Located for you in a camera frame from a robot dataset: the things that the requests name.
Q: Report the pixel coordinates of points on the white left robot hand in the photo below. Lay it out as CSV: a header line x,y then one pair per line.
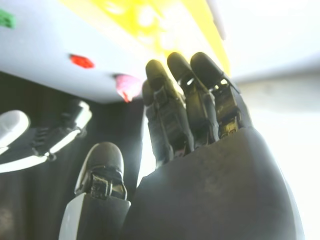
x,y
212,187

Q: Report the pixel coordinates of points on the yellow egg carton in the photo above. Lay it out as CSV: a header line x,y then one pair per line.
x,y
150,25

